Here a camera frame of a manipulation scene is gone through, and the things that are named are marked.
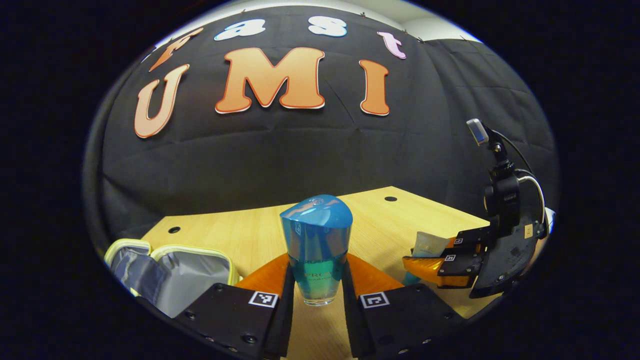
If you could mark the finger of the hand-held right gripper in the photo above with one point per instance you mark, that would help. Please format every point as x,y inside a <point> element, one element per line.
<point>460,265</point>
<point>472,237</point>

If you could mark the black backdrop cloth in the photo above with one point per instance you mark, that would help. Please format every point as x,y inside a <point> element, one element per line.
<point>300,150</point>

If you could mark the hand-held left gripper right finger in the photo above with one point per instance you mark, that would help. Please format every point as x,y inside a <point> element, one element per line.
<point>352,320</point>

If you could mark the blue capped glass bottle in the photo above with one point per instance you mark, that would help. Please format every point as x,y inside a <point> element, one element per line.
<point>316,235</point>

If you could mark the white blue squeeze tube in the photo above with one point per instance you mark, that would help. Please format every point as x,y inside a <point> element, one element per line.
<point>431,244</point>

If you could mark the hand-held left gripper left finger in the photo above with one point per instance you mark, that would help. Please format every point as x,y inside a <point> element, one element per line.
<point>285,320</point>

